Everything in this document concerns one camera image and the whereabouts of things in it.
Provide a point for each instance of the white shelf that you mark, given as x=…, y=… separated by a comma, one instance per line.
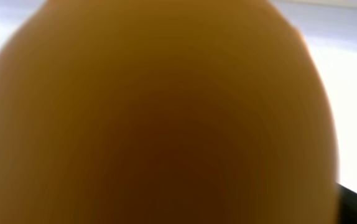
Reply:
x=352, y=93

